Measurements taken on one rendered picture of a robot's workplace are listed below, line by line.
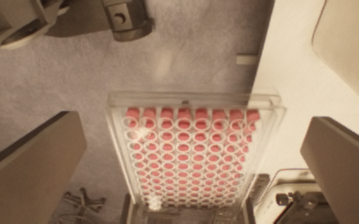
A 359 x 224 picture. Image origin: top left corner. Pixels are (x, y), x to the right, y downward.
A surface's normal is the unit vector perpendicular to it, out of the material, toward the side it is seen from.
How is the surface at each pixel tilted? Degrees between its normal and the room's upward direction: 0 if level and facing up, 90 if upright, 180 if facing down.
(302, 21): 0
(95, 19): 0
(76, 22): 0
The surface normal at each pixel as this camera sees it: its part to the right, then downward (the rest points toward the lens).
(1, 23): 0.25, 0.59
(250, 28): -0.04, 0.65
